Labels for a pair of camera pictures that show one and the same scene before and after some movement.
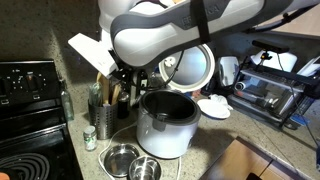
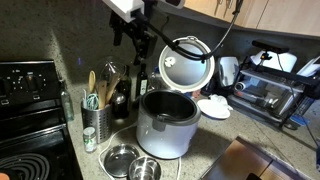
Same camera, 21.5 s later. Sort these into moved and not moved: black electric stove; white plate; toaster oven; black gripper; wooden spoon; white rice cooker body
Moved: black gripper; wooden spoon
Not moved: black electric stove; white plate; white rice cooker body; toaster oven
